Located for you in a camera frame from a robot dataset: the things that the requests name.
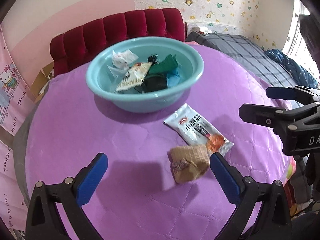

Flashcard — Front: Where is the cardboard box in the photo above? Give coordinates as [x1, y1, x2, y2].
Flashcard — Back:
[30, 62, 54, 103]

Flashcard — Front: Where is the grey plaid bed cover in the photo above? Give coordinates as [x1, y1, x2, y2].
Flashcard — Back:
[186, 31, 297, 87]

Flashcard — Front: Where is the beige oatmeal sachet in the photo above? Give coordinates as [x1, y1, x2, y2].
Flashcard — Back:
[116, 62, 153, 92]

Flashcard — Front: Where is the white spicy snack packet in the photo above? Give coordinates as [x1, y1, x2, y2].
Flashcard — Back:
[164, 103, 234, 156]

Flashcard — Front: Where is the dark blue starry blanket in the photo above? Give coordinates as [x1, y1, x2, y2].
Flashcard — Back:
[265, 49, 319, 89]

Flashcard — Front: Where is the black glove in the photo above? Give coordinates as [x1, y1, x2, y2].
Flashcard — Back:
[134, 74, 167, 94]

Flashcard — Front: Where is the purple quilted table cover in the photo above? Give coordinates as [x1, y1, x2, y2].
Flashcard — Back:
[23, 46, 290, 239]

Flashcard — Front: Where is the clear zip bag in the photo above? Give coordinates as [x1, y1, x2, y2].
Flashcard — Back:
[108, 66, 127, 85]

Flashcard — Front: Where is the red velvet tufted sofa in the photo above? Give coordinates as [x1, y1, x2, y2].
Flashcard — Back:
[50, 8, 187, 76]

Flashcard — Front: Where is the beige brown sock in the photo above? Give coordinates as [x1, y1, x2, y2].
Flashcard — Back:
[168, 145, 209, 184]

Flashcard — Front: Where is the black hair tie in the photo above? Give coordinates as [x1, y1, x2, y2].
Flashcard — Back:
[146, 53, 160, 65]

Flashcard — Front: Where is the pink Hello Kitty curtain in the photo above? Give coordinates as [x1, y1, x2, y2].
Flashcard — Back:
[1, 35, 34, 231]

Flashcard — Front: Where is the white plastic bag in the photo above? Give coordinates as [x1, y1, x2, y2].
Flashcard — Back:
[112, 50, 138, 69]

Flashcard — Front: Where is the teal plastic basin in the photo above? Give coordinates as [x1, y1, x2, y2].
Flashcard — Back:
[86, 37, 204, 113]

